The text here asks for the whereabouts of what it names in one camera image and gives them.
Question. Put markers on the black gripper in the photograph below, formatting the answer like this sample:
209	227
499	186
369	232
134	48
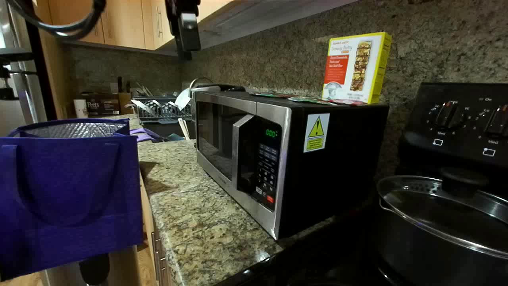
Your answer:
183	25

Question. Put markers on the black and steel microwave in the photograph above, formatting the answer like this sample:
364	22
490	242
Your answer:
296	175

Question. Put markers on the black dish rack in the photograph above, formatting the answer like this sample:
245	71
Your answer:
161	113

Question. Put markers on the brown bottle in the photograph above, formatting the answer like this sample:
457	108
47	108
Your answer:
125	97

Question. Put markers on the white cup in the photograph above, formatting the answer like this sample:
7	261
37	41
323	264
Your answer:
80	108

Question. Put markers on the black vertical pole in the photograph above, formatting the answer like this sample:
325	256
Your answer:
41	57

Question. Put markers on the yellow warning sticker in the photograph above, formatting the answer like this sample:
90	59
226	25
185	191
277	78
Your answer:
317	132

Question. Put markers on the stainless steel refrigerator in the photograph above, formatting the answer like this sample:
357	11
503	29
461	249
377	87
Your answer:
14	79

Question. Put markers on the yellow food box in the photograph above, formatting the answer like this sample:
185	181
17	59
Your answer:
358	65

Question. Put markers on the purple fabric bag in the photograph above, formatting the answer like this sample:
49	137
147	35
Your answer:
69	200

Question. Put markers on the black stove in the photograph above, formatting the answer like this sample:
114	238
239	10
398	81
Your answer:
461	127

